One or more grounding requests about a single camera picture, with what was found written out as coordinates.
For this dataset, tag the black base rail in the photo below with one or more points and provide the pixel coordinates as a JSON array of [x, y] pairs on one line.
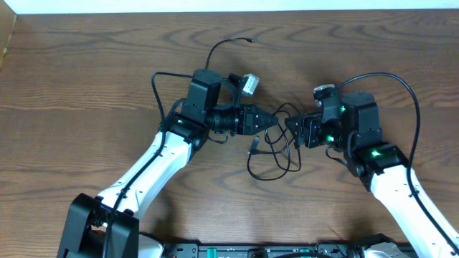
[[377, 245]]

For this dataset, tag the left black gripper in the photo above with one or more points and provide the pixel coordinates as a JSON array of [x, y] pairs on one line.
[[249, 120]]

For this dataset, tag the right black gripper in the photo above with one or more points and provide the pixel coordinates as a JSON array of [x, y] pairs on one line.
[[308, 126]]

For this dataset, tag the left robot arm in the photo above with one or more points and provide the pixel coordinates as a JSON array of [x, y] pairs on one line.
[[107, 225]]

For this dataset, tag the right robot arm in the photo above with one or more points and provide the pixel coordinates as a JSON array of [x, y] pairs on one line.
[[349, 124]]

